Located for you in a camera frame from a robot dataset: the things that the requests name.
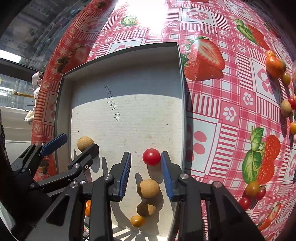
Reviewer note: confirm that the dark orange cherry tomato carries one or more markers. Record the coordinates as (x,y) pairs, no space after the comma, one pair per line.
(252,189)

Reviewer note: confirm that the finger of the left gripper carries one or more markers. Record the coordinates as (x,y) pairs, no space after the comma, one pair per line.
(86,158)
(53,145)

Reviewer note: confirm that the small orange tangerine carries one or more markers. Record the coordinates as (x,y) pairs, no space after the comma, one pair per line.
(87,208)

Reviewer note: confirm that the yellow green cherry tomato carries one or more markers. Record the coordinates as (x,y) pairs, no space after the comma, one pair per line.
(286,79)

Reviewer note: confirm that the red strawberry checkered tablecloth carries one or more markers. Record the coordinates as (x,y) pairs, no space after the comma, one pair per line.
(235,131)

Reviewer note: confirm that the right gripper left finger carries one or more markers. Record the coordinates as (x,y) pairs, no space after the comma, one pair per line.
(120,173)

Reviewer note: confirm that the brown longan on table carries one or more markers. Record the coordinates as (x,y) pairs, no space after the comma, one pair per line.
(285,108)

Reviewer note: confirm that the brown longan in tray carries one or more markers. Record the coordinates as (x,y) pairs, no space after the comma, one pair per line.
(148,189)
(145,209)
(84,142)

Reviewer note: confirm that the grey cardboard box tray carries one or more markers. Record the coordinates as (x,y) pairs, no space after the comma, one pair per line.
(127,101)

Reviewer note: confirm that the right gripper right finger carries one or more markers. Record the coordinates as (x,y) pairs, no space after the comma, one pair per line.
(171,173)

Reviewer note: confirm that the large orange tangerine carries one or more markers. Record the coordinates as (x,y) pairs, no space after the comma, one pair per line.
(274,67)

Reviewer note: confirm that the small orange cherry tomato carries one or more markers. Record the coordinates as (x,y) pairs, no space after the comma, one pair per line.
(270,53)

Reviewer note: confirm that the red cherry tomato with stem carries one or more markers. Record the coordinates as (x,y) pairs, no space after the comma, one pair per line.
(262,191)

